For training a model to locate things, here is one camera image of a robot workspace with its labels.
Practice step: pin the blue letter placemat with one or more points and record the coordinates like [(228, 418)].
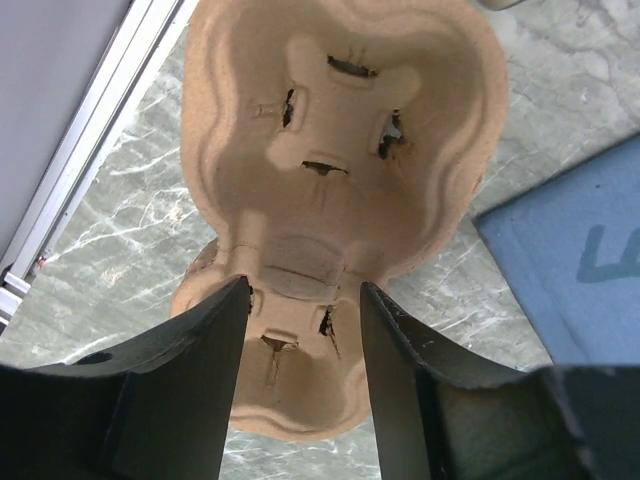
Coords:
[(569, 251)]

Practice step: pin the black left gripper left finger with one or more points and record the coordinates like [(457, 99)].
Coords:
[(156, 406)]

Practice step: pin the brown cardboard cup carrier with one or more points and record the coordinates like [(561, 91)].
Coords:
[(328, 144)]

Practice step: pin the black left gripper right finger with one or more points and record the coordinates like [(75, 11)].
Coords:
[(441, 411)]

